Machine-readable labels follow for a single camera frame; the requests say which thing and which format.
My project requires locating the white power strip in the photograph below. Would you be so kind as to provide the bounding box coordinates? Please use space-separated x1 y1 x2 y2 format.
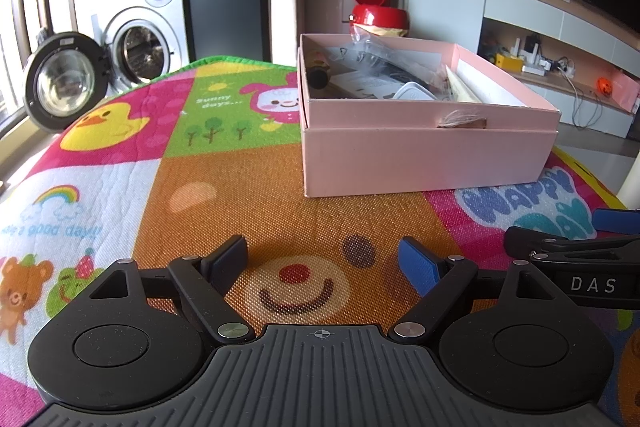
521 63 576 78

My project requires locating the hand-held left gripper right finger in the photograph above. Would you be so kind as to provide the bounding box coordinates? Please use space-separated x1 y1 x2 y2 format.
387 237 553 344

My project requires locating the pink cardboard box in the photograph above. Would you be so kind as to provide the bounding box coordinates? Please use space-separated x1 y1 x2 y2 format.
297 33 561 198

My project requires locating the colourful cartoon play mat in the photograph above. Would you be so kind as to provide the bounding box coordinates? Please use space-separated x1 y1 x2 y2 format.
0 54 640 427

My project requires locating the yellow toy block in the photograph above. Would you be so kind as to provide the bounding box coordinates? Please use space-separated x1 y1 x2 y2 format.
495 53 524 74

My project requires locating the silver washing machine open door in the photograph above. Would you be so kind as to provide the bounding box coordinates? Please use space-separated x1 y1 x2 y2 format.
25 4 190 131

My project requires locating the red trash can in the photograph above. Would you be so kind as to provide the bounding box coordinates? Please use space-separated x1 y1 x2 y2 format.
346 0 409 39

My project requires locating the white tv cabinet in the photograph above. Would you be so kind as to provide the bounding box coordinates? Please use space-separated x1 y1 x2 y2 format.
479 0 640 138

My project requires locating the brown torn tape piece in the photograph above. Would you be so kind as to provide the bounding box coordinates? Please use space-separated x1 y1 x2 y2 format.
436 111 489 130

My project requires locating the white cable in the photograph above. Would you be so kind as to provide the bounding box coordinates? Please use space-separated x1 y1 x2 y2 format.
569 72 602 128

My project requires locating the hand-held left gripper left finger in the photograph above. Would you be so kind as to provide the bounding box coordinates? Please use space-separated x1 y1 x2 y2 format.
87 235 256 345

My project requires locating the black cylinder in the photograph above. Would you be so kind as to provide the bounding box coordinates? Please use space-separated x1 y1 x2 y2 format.
325 41 451 88

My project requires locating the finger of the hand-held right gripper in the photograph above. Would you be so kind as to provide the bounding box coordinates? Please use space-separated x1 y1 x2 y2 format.
503 226 640 258
591 208 640 234

